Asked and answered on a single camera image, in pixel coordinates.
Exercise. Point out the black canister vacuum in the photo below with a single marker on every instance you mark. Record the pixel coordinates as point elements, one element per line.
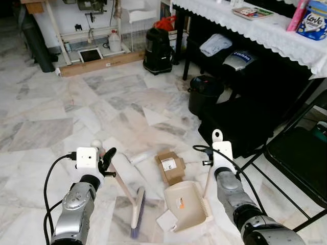
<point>158,51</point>

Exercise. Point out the pink package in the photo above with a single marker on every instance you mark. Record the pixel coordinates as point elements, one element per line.
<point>297,18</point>

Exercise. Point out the long wooden plank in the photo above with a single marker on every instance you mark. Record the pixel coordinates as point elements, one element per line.
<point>102,64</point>

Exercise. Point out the grey printed bag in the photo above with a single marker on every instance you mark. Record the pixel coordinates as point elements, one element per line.
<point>239,60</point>

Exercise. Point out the red plastic bag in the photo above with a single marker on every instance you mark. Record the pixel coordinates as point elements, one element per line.
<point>164,23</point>

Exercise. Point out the black folding chair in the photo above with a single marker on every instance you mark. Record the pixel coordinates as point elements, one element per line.
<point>296,163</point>

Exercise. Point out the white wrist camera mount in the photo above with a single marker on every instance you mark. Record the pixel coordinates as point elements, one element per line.
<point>223,155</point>
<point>87,158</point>

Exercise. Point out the beige broom with purple bristles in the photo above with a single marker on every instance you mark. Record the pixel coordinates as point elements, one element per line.
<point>138,209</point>

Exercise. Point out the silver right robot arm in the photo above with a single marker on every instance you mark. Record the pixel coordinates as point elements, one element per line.
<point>240,204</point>

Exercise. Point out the white rolled paper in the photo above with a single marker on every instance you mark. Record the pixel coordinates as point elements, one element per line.
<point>140,158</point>

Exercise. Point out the black lidded bin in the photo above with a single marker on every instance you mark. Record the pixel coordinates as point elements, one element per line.
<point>205,94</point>

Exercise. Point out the grey machine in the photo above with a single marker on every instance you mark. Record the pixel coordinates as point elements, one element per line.
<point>92,5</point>

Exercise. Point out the black rolled mat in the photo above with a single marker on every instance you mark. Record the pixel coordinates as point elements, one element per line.
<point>38,43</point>

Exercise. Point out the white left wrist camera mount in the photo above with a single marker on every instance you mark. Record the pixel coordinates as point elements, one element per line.
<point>87,158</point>

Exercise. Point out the white framed dark panel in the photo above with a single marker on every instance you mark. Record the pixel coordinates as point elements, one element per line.
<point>90,55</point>

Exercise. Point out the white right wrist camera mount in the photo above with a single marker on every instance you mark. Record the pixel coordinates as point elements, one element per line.
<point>223,155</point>

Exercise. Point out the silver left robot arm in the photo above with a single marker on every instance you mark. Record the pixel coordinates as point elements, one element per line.
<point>76,209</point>

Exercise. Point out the white cloth bag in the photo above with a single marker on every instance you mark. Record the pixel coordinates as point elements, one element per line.
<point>215,45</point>

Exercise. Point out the large black bag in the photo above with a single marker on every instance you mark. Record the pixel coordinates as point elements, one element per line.
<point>240,125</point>

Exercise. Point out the colourful magazine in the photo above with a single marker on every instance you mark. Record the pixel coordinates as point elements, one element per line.
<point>253,12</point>

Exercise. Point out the small brown cardboard box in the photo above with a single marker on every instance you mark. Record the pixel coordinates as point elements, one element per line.
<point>171,166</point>

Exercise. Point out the white-legged work rack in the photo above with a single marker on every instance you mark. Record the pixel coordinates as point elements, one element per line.
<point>57,35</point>

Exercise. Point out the white plastic jug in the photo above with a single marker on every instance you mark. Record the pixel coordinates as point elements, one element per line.
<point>115,42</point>

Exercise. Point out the table with white lace cloth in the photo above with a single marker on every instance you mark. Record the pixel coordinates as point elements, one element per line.
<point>265,35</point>

